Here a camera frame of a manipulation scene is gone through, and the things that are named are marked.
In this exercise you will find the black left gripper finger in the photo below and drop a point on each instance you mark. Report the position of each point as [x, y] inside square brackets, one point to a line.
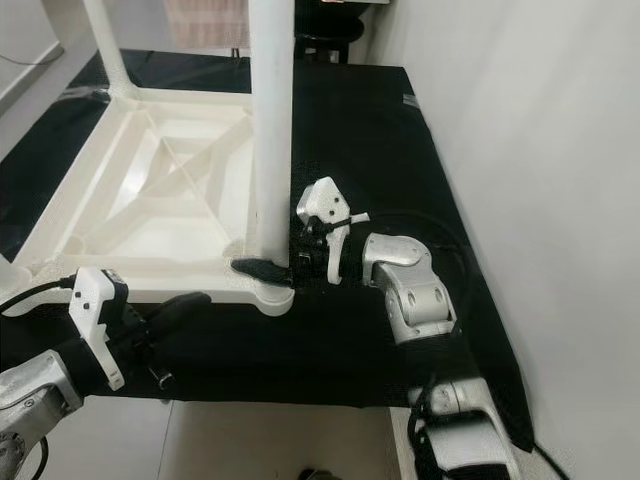
[182, 308]

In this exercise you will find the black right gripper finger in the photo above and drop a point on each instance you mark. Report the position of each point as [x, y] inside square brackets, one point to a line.
[260, 270]

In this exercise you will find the cream plastic table top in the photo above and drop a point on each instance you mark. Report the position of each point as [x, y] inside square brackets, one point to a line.
[170, 180]

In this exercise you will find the black tablecloth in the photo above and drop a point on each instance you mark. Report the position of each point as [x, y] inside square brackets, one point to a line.
[390, 140]

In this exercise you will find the clear tape strip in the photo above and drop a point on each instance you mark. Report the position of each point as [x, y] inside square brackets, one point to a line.
[410, 99]
[85, 93]

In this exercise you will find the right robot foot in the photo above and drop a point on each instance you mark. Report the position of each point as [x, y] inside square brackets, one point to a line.
[322, 474]

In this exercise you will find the beige cloth covered side table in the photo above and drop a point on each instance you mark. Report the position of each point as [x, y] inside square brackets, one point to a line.
[205, 22]

